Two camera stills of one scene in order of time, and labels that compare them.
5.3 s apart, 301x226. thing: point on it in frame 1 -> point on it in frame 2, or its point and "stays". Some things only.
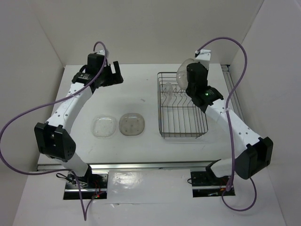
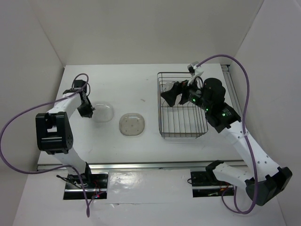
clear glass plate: x=103 y=126 -> x=103 y=112
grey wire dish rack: x=179 y=117 stays
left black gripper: x=114 y=78 -> x=88 y=112
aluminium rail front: x=138 y=166 stays
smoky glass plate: x=131 y=124 stays
